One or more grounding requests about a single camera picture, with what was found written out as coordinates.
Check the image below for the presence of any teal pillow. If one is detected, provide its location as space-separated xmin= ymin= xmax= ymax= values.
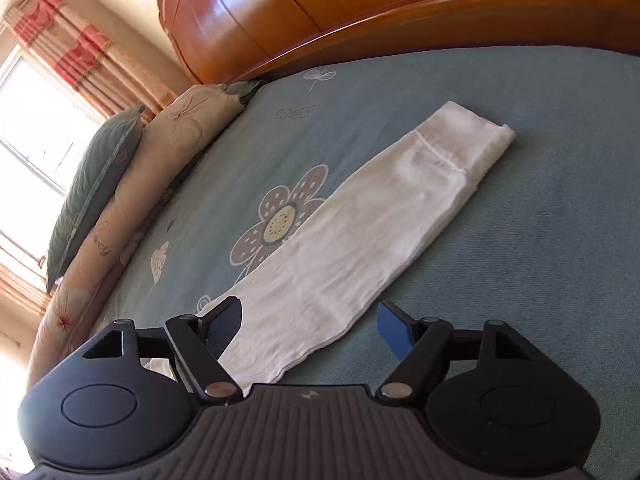
xmin=45 ymin=104 xmax=147 ymax=294

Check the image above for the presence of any bright window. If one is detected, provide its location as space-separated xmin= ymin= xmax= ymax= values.
xmin=0 ymin=44 xmax=109 ymax=272

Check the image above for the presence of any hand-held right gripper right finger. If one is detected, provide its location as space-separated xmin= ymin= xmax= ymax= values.
xmin=375 ymin=300 xmax=536 ymax=404

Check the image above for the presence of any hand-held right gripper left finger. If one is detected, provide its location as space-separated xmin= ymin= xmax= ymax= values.
xmin=82 ymin=295 xmax=248 ymax=404

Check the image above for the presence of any wooden headboard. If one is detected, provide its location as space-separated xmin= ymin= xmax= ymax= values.
xmin=156 ymin=0 xmax=640 ymax=87

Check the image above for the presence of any pink floral quilt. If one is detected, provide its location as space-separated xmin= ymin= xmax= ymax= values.
xmin=26 ymin=81 xmax=264 ymax=392

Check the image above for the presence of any striped pink curtain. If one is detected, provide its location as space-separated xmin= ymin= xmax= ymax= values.
xmin=0 ymin=0 xmax=177 ymax=127
xmin=0 ymin=244 xmax=52 ymax=319

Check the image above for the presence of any blue floral bed sheet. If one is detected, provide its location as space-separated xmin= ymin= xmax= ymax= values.
xmin=87 ymin=44 xmax=640 ymax=480

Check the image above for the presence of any white printed t-shirt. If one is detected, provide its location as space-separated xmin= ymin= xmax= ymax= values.
xmin=141 ymin=100 xmax=517 ymax=394

